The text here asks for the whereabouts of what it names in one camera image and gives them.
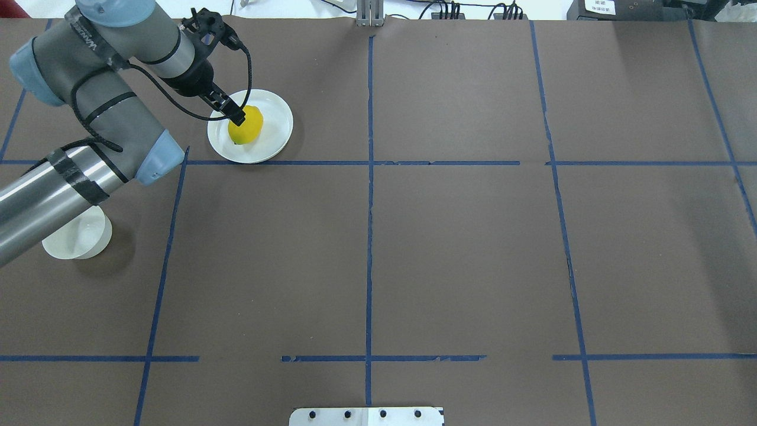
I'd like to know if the grey aluminium camera post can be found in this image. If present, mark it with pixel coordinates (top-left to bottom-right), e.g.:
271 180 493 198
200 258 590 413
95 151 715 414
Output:
356 0 386 27

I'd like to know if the black power strip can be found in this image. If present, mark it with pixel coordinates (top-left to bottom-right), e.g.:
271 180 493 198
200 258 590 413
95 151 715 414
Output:
419 1 528 21

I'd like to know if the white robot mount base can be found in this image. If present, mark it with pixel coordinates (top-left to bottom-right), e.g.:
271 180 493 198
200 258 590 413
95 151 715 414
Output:
289 406 445 425

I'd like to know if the black box with label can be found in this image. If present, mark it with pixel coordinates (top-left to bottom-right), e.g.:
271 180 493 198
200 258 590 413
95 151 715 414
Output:
565 1 688 22

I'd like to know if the yellow lemon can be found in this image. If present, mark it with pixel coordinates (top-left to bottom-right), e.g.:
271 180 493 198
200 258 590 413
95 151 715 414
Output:
227 105 264 145

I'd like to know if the white bowl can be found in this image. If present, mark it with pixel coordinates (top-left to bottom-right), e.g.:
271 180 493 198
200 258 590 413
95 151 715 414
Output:
41 206 113 260

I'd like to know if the white round plate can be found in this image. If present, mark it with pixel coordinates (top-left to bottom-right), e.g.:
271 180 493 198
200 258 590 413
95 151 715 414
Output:
206 89 294 164

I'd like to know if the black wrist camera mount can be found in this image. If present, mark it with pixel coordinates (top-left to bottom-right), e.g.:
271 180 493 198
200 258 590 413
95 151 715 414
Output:
179 8 227 47

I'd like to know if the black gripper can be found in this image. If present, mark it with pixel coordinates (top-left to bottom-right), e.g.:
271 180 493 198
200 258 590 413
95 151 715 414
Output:
168 59 246 127

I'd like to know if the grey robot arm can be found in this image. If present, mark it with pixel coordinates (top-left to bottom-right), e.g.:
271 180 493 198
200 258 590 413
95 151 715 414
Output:
2 1 250 265

